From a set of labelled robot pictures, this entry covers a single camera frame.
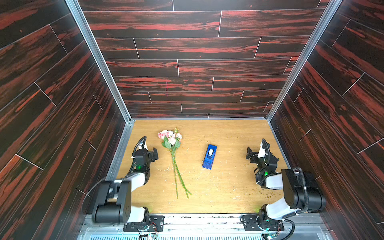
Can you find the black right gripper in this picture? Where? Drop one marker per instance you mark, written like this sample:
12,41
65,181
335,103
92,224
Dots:
267,157

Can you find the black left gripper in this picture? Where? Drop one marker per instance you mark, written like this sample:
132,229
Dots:
151,157

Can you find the pink artificial flower bouquet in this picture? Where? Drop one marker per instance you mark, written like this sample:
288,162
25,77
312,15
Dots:
172,142

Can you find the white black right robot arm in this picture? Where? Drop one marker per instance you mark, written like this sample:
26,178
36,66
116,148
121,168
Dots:
301,192

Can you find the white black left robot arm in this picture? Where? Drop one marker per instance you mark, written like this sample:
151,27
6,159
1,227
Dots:
114,198

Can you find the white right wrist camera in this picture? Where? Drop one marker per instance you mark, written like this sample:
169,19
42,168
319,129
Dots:
263,150

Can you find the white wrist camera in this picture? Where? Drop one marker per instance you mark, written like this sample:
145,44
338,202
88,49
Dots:
263,150
140,147

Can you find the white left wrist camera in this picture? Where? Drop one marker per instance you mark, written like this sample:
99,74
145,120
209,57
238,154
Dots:
140,147

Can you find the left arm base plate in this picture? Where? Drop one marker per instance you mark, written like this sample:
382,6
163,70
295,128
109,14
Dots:
151,223

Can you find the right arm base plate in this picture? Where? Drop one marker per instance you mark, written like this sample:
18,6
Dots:
257,223

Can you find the aluminium front rail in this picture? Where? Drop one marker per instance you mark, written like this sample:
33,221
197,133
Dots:
207,227

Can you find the aluminium right corner post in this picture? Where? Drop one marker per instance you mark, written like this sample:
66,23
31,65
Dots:
321,26

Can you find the aluminium corner post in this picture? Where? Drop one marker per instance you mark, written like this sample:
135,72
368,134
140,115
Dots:
321,26
91,42

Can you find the aluminium left corner post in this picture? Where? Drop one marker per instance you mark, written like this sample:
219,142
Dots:
91,42

